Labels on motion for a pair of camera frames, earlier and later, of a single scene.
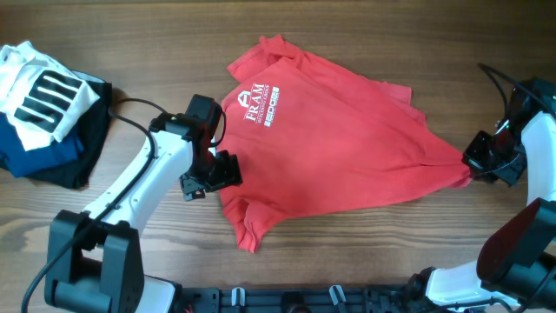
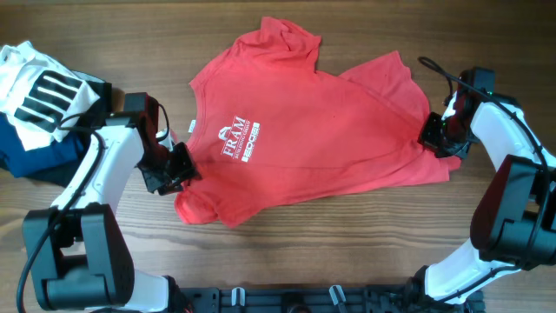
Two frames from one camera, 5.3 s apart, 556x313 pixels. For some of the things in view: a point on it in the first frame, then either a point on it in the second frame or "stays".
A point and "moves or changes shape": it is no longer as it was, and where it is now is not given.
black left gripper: (221, 172) → (172, 169)
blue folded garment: (24, 163) stays
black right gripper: (479, 153) → (433, 136)
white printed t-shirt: (41, 97) stays
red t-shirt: (307, 135) moves or changes shape
